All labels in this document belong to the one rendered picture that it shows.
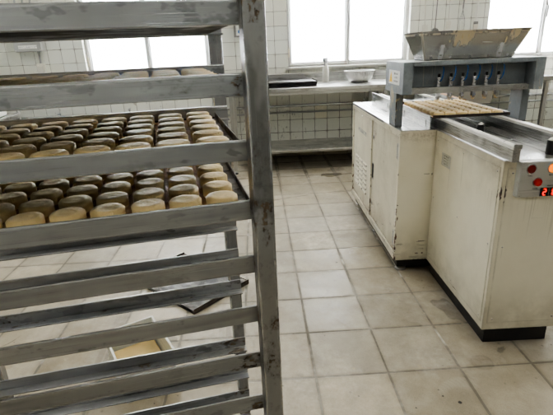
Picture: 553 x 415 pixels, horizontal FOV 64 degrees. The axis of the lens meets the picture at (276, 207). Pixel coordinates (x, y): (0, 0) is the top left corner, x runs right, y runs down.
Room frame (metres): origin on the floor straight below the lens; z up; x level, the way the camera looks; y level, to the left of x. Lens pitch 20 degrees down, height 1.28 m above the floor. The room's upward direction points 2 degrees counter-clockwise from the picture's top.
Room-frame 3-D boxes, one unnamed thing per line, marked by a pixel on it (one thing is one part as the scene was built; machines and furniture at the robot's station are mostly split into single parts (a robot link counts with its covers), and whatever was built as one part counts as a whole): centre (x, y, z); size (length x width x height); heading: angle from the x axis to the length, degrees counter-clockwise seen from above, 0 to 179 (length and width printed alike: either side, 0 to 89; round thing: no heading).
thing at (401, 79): (2.47, -1.02, 1.01); 0.72 x 0.33 x 0.34; 91
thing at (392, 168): (2.94, -1.01, 0.42); 1.28 x 0.72 x 0.84; 1
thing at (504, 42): (2.47, -1.02, 1.25); 0.56 x 0.29 x 0.14; 91
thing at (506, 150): (2.58, -0.87, 0.87); 2.01 x 0.03 x 0.07; 1
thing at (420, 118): (2.94, -0.81, 0.88); 1.28 x 0.01 x 0.07; 1
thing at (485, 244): (1.96, -1.03, 0.45); 0.70 x 0.34 x 0.90; 1
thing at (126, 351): (1.54, 0.60, 0.08); 0.30 x 0.22 x 0.16; 32
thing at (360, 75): (5.02, -0.97, 0.94); 0.33 x 0.33 x 0.12
